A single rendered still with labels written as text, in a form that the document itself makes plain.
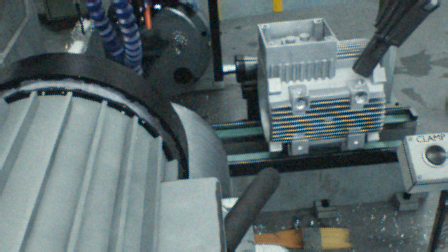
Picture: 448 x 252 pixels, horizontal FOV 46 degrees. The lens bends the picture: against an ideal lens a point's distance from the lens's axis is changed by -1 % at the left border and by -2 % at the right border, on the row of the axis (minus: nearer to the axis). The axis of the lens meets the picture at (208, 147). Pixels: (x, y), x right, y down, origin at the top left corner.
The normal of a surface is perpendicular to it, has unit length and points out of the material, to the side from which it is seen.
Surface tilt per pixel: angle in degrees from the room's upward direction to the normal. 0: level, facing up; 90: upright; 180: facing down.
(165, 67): 90
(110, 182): 40
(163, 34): 90
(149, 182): 30
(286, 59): 90
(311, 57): 90
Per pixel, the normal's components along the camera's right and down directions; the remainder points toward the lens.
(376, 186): 0.04, 0.57
